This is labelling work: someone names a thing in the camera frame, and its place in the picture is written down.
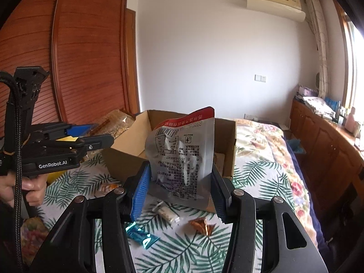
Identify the clear bag brown grain snack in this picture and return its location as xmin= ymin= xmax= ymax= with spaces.
xmin=86 ymin=109 xmax=135 ymax=139

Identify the silver snack bag red top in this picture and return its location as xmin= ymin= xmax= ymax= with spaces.
xmin=145 ymin=107 xmax=215 ymax=210

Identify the person's left hand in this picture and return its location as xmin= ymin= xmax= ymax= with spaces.
xmin=0 ymin=171 xmax=48 ymax=207

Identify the brown cardboard box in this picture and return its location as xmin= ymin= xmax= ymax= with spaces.
xmin=101 ymin=109 xmax=238 ymax=214

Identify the orange white snack packet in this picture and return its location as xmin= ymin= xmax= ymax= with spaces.
xmin=94 ymin=183 xmax=121 ymax=198

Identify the teal foil snack wrapper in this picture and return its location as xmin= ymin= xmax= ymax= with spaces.
xmin=125 ymin=222 xmax=160 ymax=250

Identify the floral quilt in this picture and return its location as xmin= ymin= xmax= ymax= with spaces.
xmin=232 ymin=119 xmax=318 ymax=245

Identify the brown crumpled snack wrapper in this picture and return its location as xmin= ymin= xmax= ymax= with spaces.
xmin=188 ymin=217 xmax=216 ymax=236

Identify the small white tube packet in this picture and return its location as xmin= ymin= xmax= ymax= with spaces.
xmin=152 ymin=202 xmax=180 ymax=225

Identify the wooden sideboard cabinet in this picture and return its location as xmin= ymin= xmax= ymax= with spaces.
xmin=290 ymin=99 xmax=363 ymax=218

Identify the wooden louvered wardrobe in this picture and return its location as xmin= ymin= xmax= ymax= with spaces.
xmin=1 ymin=0 xmax=139 ymax=124

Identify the pink bottle on cabinet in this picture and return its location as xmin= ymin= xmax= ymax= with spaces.
xmin=344 ymin=107 xmax=356 ymax=133

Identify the stack of papers on cabinet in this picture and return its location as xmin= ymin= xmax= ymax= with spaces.
xmin=295 ymin=84 xmax=336 ymax=120

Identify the beige curtain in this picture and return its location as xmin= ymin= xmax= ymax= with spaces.
xmin=305 ymin=0 xmax=329 ymax=99

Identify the black braided cable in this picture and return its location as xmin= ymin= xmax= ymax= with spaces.
xmin=0 ymin=70 xmax=25 ymax=273

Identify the white wall switch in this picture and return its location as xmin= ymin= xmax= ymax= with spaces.
xmin=254 ymin=75 xmax=266 ymax=83

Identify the wall air conditioner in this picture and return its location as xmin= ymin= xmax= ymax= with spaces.
xmin=247 ymin=0 xmax=306 ymax=22

